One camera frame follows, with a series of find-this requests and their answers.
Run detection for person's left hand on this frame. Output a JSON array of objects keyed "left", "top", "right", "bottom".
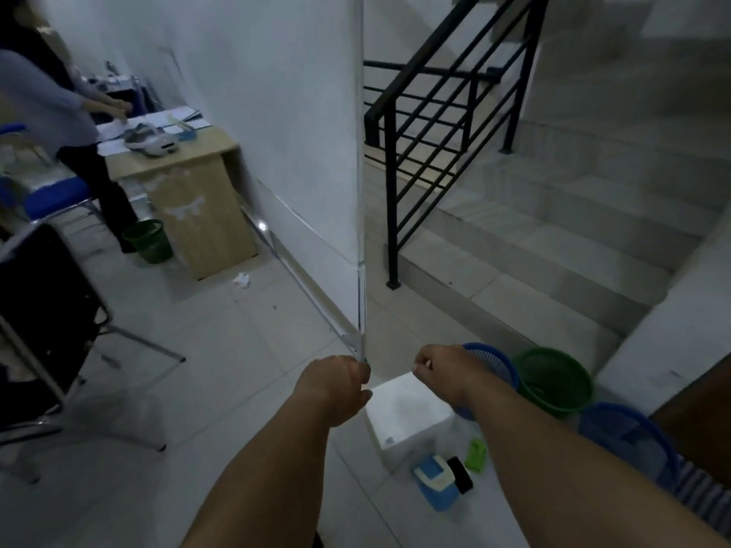
[{"left": 293, "top": 355, "right": 373, "bottom": 427}]

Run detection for person's right hand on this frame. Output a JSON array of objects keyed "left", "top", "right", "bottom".
[{"left": 411, "top": 344, "right": 502, "bottom": 410}]

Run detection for clear plastic bag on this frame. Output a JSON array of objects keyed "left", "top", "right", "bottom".
[{"left": 363, "top": 362, "right": 490, "bottom": 475}]

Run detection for person's right forearm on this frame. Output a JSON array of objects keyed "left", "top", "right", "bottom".
[{"left": 465, "top": 368, "right": 731, "bottom": 548}]

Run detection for person's left forearm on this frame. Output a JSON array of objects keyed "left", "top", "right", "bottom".
[{"left": 182, "top": 388, "right": 343, "bottom": 548}]

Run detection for white square box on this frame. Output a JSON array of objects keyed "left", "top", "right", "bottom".
[{"left": 365, "top": 371, "right": 458, "bottom": 451}]

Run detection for small blue mesh basket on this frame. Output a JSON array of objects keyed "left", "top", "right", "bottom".
[{"left": 455, "top": 342, "right": 521, "bottom": 422}]

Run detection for green flat packet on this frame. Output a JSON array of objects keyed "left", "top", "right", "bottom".
[{"left": 465, "top": 438, "right": 488, "bottom": 473}]

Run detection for black flat block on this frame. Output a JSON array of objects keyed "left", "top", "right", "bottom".
[{"left": 446, "top": 456, "right": 475, "bottom": 496}]

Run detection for blue and white container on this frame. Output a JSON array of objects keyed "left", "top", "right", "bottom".
[{"left": 412, "top": 453, "right": 461, "bottom": 512}]

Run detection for long metal strip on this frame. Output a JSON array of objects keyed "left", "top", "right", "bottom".
[{"left": 239, "top": 204, "right": 367, "bottom": 361}]

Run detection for green mesh basket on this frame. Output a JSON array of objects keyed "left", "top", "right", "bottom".
[{"left": 512, "top": 347, "right": 596, "bottom": 418}]

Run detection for black metal stair railing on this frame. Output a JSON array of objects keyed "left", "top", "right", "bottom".
[{"left": 363, "top": 0, "right": 552, "bottom": 291}]

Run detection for large blue mesh basket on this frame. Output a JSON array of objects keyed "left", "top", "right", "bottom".
[{"left": 578, "top": 402, "right": 682, "bottom": 492}]

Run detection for light wooden desk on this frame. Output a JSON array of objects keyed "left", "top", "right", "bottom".
[{"left": 105, "top": 126, "right": 259, "bottom": 281}]

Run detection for green waste bin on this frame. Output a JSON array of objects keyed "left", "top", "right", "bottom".
[{"left": 121, "top": 219, "right": 174, "bottom": 264}]

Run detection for dark brown wooden panel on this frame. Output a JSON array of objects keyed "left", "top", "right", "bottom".
[{"left": 650, "top": 357, "right": 731, "bottom": 489}]

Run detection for striped shirt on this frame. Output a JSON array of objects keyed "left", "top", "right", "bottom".
[{"left": 673, "top": 455, "right": 731, "bottom": 540}]

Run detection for white headset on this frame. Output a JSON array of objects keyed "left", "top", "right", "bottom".
[{"left": 124, "top": 123, "right": 179, "bottom": 158}]

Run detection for white paper sheets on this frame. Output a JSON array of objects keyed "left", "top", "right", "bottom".
[{"left": 96, "top": 106, "right": 213, "bottom": 158}]

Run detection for blue seat chair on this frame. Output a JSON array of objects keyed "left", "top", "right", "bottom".
[{"left": 0, "top": 123, "right": 105, "bottom": 224}]

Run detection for black metal frame chair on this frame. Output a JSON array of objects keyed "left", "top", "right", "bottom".
[{"left": 0, "top": 221, "right": 187, "bottom": 487}]

